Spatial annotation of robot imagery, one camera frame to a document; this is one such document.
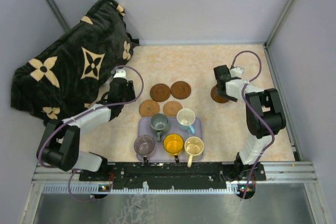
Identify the grey green mug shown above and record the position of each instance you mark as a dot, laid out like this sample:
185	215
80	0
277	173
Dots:
160	125

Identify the woven rattan coaster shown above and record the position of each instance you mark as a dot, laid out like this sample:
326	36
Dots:
172	108
149	108

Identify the purple glass mug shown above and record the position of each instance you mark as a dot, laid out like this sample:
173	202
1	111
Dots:
144	147

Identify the white mug blue handle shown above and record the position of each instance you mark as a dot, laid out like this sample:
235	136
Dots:
186	118

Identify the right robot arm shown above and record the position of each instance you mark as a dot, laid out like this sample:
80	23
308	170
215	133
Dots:
264	118

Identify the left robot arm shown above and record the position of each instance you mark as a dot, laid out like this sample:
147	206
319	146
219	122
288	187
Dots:
59	146

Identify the yellow glass mug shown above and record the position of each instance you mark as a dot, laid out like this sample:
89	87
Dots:
173	144

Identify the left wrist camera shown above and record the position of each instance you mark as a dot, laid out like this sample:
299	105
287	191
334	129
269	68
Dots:
120	73

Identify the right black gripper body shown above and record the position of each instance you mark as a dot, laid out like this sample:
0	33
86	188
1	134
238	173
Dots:
222	94

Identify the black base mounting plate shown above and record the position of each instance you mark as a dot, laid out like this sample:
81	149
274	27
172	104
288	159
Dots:
201	175

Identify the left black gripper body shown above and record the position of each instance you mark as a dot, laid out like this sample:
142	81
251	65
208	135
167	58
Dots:
130	92

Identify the black floral plush blanket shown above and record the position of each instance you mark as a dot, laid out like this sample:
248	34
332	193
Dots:
65	78

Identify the lavender plastic tray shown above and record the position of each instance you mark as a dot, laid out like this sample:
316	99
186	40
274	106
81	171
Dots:
160	155

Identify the cream mug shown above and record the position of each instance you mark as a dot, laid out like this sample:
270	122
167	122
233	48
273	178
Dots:
194	148

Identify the dark wooden coaster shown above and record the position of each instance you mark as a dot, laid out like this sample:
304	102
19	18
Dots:
216	97
160	92
180	90

